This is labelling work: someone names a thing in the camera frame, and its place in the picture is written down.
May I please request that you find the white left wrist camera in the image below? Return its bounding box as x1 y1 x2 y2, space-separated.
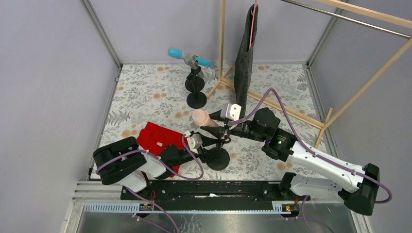
183 131 203 154

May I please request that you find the red folded cloth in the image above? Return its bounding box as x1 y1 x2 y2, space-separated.
137 121 189 178

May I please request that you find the silver microphone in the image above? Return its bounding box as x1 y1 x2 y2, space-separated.
183 53 204 78

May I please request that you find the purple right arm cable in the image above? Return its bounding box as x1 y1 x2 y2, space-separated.
231 88 393 204

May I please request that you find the pink beige microphone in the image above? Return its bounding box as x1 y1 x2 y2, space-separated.
192 109 219 127

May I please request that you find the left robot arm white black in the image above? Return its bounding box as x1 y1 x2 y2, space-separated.
92 133 230 193

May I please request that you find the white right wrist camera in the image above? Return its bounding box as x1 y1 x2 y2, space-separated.
220 103 241 121

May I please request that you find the wooden clothes rack frame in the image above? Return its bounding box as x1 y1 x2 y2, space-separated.
206 0 412 149

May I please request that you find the black mic stand moved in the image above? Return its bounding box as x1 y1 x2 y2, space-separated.
185 67 205 92

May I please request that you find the black mic stand front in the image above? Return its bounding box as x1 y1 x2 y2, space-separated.
186 66 208 110

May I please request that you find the dark grey hanging garment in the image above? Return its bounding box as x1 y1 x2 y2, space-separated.
233 5 258 118

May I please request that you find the blue microphone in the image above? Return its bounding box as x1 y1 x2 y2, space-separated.
168 47 213 67

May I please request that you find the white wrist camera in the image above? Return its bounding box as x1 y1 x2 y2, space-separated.
220 103 241 121
183 131 203 154

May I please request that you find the black mic stand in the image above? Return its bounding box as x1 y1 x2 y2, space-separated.
186 66 208 110
206 137 231 171

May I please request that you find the metal rack rod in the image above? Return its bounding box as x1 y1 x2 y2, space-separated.
281 0 412 39

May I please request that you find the pink clothes hanger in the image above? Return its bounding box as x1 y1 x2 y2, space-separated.
249 0 258 49

